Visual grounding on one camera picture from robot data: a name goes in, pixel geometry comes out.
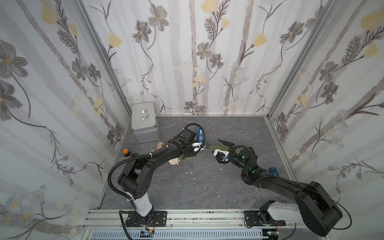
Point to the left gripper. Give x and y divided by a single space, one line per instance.
191 146

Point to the artificial flower bouquet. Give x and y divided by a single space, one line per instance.
172 152

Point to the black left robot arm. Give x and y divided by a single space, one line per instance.
131 178

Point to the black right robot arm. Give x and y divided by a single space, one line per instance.
315 208

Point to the silver aluminium case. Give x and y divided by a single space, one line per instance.
145 122

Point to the small blue box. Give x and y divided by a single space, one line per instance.
274 171

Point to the brown bottle with orange cap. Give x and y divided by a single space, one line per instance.
126 153

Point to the right wrist camera white housing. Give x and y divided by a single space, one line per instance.
221 156

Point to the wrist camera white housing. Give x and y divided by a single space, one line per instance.
221 156
197 147

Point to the left wrist camera white housing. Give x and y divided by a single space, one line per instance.
197 147

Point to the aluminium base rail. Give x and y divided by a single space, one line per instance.
190 225

